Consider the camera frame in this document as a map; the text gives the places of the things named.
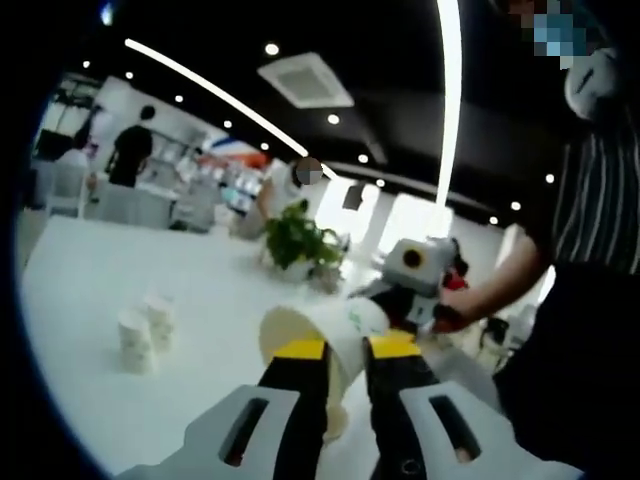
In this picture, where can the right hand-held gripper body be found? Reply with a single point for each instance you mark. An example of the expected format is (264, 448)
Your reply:
(425, 270)

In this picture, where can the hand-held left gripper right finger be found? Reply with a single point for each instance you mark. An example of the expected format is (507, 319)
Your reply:
(395, 390)

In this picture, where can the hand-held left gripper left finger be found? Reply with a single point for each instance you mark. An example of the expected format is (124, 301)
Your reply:
(300, 390)

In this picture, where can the white paper cup green print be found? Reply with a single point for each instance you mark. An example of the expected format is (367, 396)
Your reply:
(134, 345)
(160, 320)
(345, 320)

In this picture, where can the person's right hand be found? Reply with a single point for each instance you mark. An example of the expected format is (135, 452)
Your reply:
(460, 310)

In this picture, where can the grey office chair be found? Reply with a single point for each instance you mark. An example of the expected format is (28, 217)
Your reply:
(465, 370)

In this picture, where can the black office chair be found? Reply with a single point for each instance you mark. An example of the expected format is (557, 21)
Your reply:
(495, 335)

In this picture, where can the green potted plant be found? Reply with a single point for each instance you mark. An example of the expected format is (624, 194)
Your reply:
(295, 240)

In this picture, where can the person's dark clothing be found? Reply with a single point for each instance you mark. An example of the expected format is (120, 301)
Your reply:
(575, 350)

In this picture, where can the long ceiling light strip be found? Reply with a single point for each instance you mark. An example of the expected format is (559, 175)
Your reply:
(450, 100)

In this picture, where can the person's striped shirt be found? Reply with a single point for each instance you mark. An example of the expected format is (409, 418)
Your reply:
(595, 200)

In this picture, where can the ceiling air vent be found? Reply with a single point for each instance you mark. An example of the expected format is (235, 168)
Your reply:
(307, 80)

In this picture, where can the grey partition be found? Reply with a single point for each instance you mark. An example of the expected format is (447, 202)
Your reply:
(130, 207)

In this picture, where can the white worn device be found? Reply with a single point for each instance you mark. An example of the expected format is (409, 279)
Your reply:
(592, 82)

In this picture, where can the curved ceiling light strip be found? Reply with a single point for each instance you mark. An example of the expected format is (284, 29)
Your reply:
(215, 92)

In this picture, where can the group of round ceiling lights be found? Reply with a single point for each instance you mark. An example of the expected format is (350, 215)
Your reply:
(271, 48)

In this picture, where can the black wall speaker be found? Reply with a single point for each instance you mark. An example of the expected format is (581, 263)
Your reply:
(354, 196)

